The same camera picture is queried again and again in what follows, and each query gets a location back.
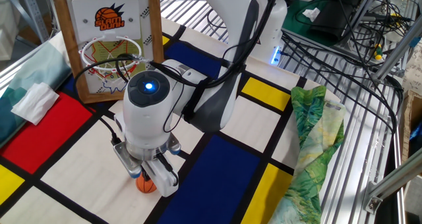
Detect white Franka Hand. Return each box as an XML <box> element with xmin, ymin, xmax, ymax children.
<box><xmin>140</xmin><ymin>157</ymin><xmax>180</xmax><ymax>198</ymax></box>

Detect orange mini basketball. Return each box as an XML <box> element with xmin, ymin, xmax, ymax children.
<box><xmin>135</xmin><ymin>171</ymin><xmax>158</xmax><ymax>194</ymax></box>

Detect Mondrian pattern tablecloth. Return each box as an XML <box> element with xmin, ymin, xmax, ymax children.
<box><xmin>0</xmin><ymin>18</ymin><xmax>342</xmax><ymax>224</ymax></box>

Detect white folded tissue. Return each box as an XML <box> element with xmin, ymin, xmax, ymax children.
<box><xmin>11</xmin><ymin>82</ymin><xmax>60</xmax><ymax>126</ymax></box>

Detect white hoop with net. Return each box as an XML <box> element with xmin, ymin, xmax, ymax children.
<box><xmin>78</xmin><ymin>35</ymin><xmax>143</xmax><ymax>86</ymax></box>

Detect teal patterned cloth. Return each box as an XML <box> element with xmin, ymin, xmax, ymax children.
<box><xmin>0</xmin><ymin>31</ymin><xmax>73</xmax><ymax>149</ymax></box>

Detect green painted cloth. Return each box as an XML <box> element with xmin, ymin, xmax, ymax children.
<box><xmin>268</xmin><ymin>85</ymin><xmax>347</xmax><ymax>224</ymax></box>

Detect white Slam Dunk backboard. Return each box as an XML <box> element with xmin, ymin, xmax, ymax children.
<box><xmin>71</xmin><ymin>0</ymin><xmax>142</xmax><ymax>43</ymax></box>

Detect white foam box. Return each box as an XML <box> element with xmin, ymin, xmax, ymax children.
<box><xmin>0</xmin><ymin>0</ymin><xmax>21</xmax><ymax>62</ymax></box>

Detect grey perforated metal rack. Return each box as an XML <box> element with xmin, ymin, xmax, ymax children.
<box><xmin>0</xmin><ymin>0</ymin><xmax>53</xmax><ymax>43</ymax></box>

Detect green desk mat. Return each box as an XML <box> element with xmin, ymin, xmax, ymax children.
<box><xmin>282</xmin><ymin>0</ymin><xmax>367</xmax><ymax>47</ymax></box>

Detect crumpled white paper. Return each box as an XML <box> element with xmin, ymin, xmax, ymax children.
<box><xmin>302</xmin><ymin>7</ymin><xmax>321</xmax><ymax>22</ymax></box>

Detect black flat device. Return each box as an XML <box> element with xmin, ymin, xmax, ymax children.
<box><xmin>309</xmin><ymin>0</ymin><xmax>359</xmax><ymax>42</ymax></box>

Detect brown cardboard box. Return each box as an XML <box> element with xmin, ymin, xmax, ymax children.
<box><xmin>400</xmin><ymin>90</ymin><xmax>422</xmax><ymax>165</ymax></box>

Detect blue plastic item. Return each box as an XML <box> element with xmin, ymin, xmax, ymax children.
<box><xmin>410</xmin><ymin>121</ymin><xmax>422</xmax><ymax>142</ymax></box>

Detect slanted aluminium profile beam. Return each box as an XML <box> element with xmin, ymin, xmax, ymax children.
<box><xmin>371</xmin><ymin>22</ymin><xmax>422</xmax><ymax>82</ymax></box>

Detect beige printed paper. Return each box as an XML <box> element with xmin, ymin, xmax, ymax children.
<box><xmin>402</xmin><ymin>42</ymin><xmax>422</xmax><ymax>96</ymax></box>

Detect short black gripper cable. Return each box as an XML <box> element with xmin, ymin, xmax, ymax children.
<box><xmin>156</xmin><ymin>152</ymin><xmax>180</xmax><ymax>187</ymax></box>

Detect silver bracket with blue caps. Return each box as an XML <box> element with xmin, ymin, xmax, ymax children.
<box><xmin>113</xmin><ymin>133</ymin><xmax>182</xmax><ymax>180</ymax></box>

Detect long black arm cable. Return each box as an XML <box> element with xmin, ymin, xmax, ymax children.
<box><xmin>73</xmin><ymin>0</ymin><xmax>283</xmax><ymax>146</ymax></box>

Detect thick black cable bundle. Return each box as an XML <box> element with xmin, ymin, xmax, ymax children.
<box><xmin>280</xmin><ymin>31</ymin><xmax>405</xmax><ymax>134</ymax></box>

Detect aluminium profile beam with bracket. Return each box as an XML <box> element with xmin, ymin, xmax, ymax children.
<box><xmin>362</xmin><ymin>156</ymin><xmax>422</xmax><ymax>215</ymax></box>

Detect tangled thin black cables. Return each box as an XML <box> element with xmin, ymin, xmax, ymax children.
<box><xmin>329</xmin><ymin>0</ymin><xmax>413</xmax><ymax>45</ymax></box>

